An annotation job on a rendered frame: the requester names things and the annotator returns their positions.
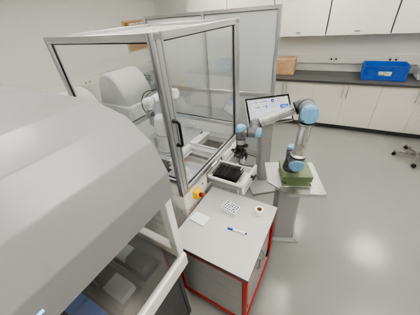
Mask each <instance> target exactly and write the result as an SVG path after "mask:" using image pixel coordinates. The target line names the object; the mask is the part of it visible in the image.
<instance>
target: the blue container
mask: <svg viewBox="0 0 420 315"><path fill-rule="evenodd" d="M410 69H411V66H410V64H409V63H408V62H407V61H364V62H363V65H362V69H361V72H360V76H361V79H362V80H376V81H402V82H404V81H406V79H407V76H408V74H409V71H410Z"/></svg>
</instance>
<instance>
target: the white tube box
mask: <svg viewBox="0 0 420 315"><path fill-rule="evenodd" d="M230 207H232V209H231V208H230ZM234 209H236V211H234ZM221 210H223V211H224V212H226V213H228V214H230V215H231V216H233V217H235V216H236V215H237V214H238V212H239V211H240V210H241V207H239V206H238V205H236V204H234V203H232V202H231V203H229V201H228V200H227V201H226V202H225V203H224V204H223V205H222V206H221Z"/></svg>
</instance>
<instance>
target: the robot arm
mask: <svg viewBox="0 0 420 315"><path fill-rule="evenodd" d="M293 114H296V115H297V114H298V115H299V116H298V119H297V122H298V123H299V126H298V130H297V134H296V140H295V143H294V144H289V145H288V146H287V151H286V160H285V161H284V163H283V165H282V168H283V169H284V170H285V171H286V172H288V173H298V172H299V171H302V170H303V169H304V168H305V163H304V162H305V158H306V154H305V150H306V146H307V143H308V139H309V135H310V132H311V128H312V126H313V125H315V123H316V121H317V120H318V119H319V116H320V112H319V108H318V107H317V106H316V103H315V102H314V100H312V99H310V98H304V99H300V100H297V101H294V102H292V104H291V105H289V106H286V107H284V108H282V109H279V110H277V111H274V112H272V113H270V114H267V115H265V116H263V117H260V118H258V119H257V118H253V119H251V122H250V124H249V125H250V127H246V125H245V124H238V125H237V126H236V150H235V151H234V153H235V155H234V158H235V156H236V162H238V164H239V162H240V159H242V165H244V163H245V162H246V159H247V156H248V155H247V152H246V150H245V148H247V147H248V144H246V138H261V137H262V127H263V126H266V125H268V124H271V123H274V122H276V121H278V120H281V119H284V118H286V117H289V116H292V115H293Z"/></svg>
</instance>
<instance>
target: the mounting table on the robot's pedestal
mask: <svg viewBox="0 0 420 315"><path fill-rule="evenodd" d="M308 165H309V168H310V170H311V172H312V175H313V177H314V179H313V180H312V182H311V186H310V187H276V183H275V179H274V173H273V168H279V163H278V162H265V168H266V176H267V182H268V183H269V184H271V185H272V186H274V187H276V188H278V189H279V190H280V191H282V192H284V193H286V194H287V195H289V197H308V198H323V197H324V196H326V192H325V189H324V187H323V185H322V183H321V180H320V178H319V176H318V174H317V172H316V170H315V168H314V165H313V163H311V162H308Z"/></svg>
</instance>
